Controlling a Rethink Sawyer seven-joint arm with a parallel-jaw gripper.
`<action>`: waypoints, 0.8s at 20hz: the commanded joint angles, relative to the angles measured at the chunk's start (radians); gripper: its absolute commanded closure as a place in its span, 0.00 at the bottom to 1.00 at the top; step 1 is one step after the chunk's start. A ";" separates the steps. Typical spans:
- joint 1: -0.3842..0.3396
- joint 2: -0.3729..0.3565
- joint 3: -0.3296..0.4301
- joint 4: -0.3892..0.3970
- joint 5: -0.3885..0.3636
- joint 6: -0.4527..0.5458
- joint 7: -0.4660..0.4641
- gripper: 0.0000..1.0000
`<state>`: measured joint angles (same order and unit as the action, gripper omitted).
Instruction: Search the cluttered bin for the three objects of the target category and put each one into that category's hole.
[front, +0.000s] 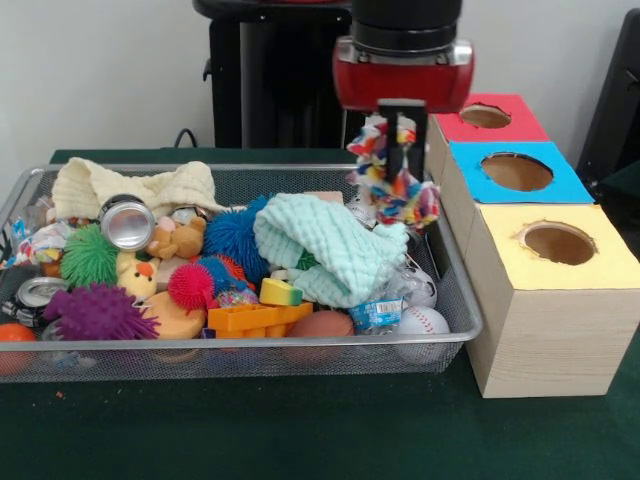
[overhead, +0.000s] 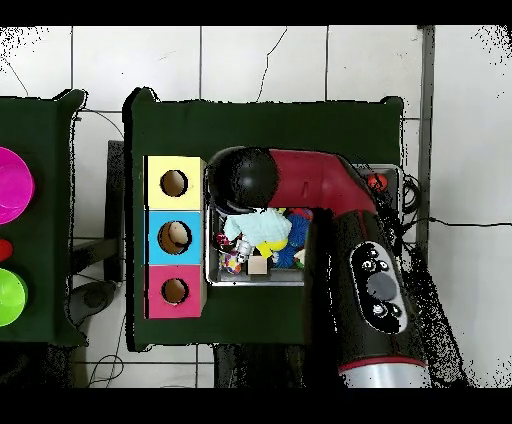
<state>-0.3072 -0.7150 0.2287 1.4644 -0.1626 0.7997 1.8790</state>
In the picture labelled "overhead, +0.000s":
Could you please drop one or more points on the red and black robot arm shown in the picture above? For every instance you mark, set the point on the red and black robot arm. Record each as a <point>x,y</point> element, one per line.
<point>316,184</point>

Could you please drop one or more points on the shallow silver mesh bin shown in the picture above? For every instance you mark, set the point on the shallow silver mesh bin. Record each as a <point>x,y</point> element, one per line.
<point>236,278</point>

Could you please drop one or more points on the wooden box with three holes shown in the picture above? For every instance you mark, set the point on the wooden box with three holes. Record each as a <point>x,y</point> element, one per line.
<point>192,168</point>

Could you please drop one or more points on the mint green waffle cloth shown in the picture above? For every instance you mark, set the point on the mint green waffle cloth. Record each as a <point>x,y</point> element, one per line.
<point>260,228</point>

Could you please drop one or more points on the blue spiky rubber ball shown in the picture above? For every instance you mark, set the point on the blue spiky rubber ball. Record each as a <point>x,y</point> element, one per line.
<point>298,230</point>

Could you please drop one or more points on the small wooden block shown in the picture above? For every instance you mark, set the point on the small wooden block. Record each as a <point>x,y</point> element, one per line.
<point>256,265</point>

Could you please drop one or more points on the small plain orange ball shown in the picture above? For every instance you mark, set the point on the small plain orange ball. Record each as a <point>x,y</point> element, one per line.
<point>377,182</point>

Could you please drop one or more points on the black equipment stand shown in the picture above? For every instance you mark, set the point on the black equipment stand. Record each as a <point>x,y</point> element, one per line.
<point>115,180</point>

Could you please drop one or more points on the grey metal pole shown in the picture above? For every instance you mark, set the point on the grey metal pole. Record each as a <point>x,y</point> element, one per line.
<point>426,80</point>

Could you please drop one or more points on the dark green side table cloth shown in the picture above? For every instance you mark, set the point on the dark green side table cloth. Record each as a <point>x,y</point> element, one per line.
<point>44,120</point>

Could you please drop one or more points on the magenta plastic bowl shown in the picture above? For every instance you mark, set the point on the magenta plastic bowl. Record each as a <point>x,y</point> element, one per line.
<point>14,186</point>

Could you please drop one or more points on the small red round object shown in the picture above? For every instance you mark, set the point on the small red round object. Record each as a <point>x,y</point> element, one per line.
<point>4,250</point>

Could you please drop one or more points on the lime green plastic bowl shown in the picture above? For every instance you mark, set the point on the lime green plastic bowl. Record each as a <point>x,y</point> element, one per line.
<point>11,298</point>

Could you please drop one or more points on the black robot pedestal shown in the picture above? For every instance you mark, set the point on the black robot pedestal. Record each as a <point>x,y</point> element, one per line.
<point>256,368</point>

